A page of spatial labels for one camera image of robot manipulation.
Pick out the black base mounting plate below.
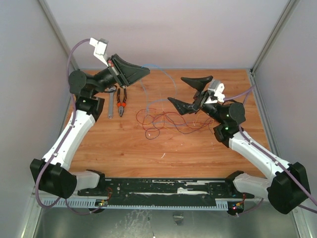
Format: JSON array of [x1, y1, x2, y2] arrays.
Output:
[[77, 178, 254, 205]]

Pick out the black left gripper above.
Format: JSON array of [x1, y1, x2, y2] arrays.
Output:
[[91, 53, 150, 96]]

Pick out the grey slotted cable duct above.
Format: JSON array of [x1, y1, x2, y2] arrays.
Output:
[[54, 197, 228, 211]]

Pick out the silver adjustable wrench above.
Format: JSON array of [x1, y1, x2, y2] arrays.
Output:
[[107, 85, 117, 119]]

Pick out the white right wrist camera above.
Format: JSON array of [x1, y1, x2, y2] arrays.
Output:
[[205, 79, 225, 104]]

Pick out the orange handled pliers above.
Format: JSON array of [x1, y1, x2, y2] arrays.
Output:
[[116, 88, 127, 117]]

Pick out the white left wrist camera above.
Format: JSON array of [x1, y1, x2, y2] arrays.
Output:
[[89, 38, 108, 67]]

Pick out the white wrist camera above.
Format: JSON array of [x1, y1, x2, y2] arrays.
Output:
[[205, 79, 225, 104], [89, 38, 108, 67]]

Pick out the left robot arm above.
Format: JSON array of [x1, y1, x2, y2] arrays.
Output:
[[30, 54, 150, 199]]

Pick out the yellow wire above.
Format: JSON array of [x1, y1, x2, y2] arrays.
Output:
[[143, 116, 213, 132]]

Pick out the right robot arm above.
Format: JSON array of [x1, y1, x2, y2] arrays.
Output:
[[168, 76, 317, 214]]

